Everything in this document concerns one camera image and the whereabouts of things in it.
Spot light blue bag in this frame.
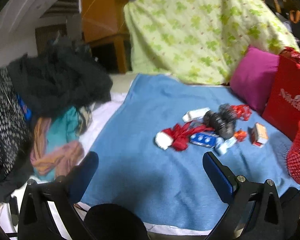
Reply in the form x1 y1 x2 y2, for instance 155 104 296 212
215 137 237 155

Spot small red white carton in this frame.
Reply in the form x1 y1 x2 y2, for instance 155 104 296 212
251 122 269 147

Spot white cardboard box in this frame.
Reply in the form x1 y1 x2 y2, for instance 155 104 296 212
182 107 210 122

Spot white bed sheet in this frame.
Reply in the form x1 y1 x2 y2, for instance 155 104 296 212
0 92 216 238

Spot pink orange scarf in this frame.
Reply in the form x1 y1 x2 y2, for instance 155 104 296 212
30 118 84 179

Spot black white patterned garment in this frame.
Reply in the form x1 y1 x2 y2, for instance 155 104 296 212
0 65 35 203

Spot orange candy wrapper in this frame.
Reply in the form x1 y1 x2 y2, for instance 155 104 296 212
234 129 248 142

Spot blue white medicine box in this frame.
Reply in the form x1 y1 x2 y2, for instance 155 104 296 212
190 131 219 148

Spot blue bed blanket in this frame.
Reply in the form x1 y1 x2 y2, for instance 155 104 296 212
80 73 300 231

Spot teal garment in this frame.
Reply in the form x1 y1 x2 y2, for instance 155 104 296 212
34 107 78 181

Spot dark crumpled plastic bags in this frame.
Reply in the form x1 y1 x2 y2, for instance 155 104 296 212
203 103 237 140

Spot red Nilrich paper bag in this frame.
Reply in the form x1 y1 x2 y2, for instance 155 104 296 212
262 47 300 140

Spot magenta pillow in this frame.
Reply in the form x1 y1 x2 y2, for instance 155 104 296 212
230 46 279 115

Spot black clothing pile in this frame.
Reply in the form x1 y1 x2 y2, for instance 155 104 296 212
7 37 113 118

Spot green clover quilt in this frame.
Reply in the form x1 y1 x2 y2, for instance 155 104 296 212
124 0 298 85

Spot orange wooden nightstand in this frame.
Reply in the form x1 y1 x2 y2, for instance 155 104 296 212
80 0 130 74

